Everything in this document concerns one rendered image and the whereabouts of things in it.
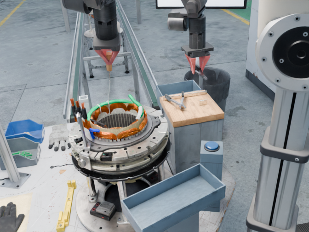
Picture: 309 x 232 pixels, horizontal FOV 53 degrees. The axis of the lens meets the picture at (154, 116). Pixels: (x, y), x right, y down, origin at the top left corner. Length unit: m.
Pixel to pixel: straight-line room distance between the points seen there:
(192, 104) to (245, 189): 1.31
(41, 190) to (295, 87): 1.03
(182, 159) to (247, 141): 1.71
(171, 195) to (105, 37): 0.45
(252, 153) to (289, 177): 1.90
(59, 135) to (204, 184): 0.90
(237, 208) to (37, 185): 1.37
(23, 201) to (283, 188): 0.93
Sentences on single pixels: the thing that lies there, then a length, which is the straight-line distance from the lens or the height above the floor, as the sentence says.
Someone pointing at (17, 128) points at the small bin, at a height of 0.82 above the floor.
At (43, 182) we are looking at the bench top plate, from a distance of 1.38.
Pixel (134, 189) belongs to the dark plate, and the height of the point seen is 0.78.
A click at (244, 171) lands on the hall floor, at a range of 2.54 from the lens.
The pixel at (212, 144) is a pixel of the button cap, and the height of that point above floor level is 1.04.
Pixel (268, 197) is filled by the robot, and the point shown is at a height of 1.02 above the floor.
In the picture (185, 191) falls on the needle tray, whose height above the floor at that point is 1.03.
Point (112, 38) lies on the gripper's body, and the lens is 0.83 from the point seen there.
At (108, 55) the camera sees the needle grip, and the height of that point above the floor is 1.35.
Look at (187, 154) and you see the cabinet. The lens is 1.18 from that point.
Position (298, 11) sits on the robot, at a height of 1.50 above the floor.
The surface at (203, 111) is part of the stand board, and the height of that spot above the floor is 1.07.
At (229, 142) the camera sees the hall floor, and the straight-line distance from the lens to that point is 2.82.
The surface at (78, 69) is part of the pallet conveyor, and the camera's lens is 2.47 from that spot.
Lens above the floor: 1.64
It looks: 31 degrees down
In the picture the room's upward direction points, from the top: 4 degrees counter-clockwise
